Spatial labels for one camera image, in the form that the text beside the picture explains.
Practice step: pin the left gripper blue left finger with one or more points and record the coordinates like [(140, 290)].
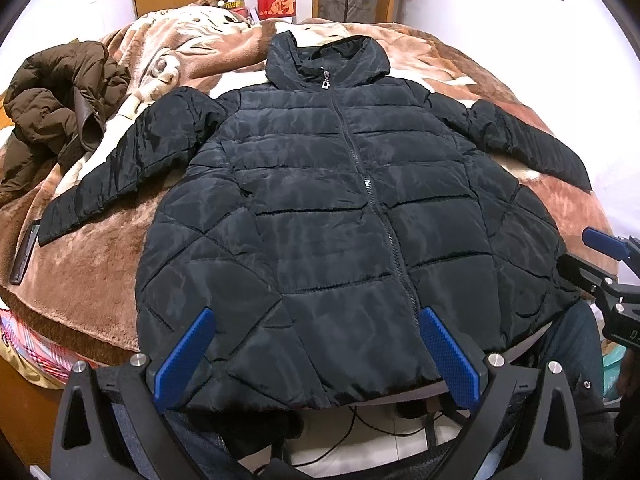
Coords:
[(176, 361)]

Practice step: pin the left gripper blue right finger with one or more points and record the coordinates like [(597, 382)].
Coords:
[(456, 355)]

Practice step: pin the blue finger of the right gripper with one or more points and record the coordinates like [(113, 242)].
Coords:
[(612, 246)]

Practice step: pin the black puffer jacket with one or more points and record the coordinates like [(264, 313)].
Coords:
[(318, 214)]

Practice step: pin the striped pink bedsheet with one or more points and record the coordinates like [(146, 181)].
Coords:
[(38, 360)]

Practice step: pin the brown and cream plush blanket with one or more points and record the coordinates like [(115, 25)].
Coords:
[(79, 290)]

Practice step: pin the black remote control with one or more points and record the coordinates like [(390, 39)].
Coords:
[(21, 260)]

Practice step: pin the brown puffer jacket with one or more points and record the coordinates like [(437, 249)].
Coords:
[(59, 101)]

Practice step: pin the red gift box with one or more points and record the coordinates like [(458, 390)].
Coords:
[(276, 9)]

